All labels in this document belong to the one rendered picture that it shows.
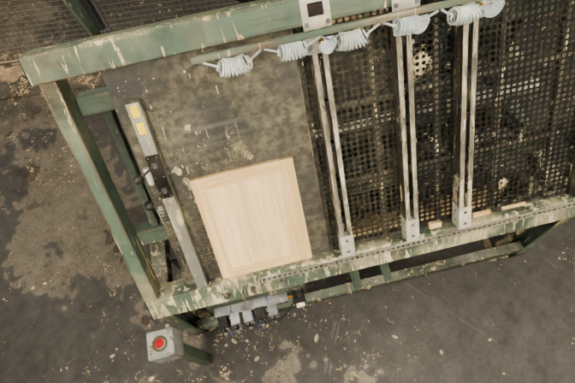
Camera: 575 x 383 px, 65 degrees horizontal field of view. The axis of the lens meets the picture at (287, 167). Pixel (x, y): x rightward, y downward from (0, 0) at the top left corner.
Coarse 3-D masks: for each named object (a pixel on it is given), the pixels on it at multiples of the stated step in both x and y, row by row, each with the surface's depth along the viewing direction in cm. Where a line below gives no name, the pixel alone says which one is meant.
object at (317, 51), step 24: (312, 0) 149; (312, 24) 153; (336, 24) 141; (312, 48) 157; (312, 72) 169; (336, 120) 176; (336, 144) 181; (336, 168) 191; (336, 192) 193; (336, 216) 200
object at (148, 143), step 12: (132, 120) 167; (144, 120) 168; (144, 144) 172; (156, 144) 176; (168, 180) 182; (168, 204) 187; (180, 216) 191; (180, 228) 194; (180, 240) 197; (192, 240) 200; (192, 252) 201; (192, 264) 204; (204, 276) 209
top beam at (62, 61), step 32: (256, 0) 156; (288, 0) 148; (352, 0) 152; (384, 0) 153; (128, 32) 147; (160, 32) 148; (192, 32) 149; (224, 32) 151; (256, 32) 152; (32, 64) 146; (64, 64) 148; (96, 64) 149; (128, 64) 151
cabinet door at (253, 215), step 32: (288, 160) 188; (224, 192) 191; (256, 192) 193; (288, 192) 196; (224, 224) 199; (256, 224) 202; (288, 224) 204; (224, 256) 208; (256, 256) 211; (288, 256) 213
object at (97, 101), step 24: (528, 0) 175; (552, 0) 176; (480, 24) 177; (96, 96) 168; (552, 96) 203; (120, 144) 181; (480, 144) 211; (144, 192) 193; (360, 192) 208; (144, 240) 203
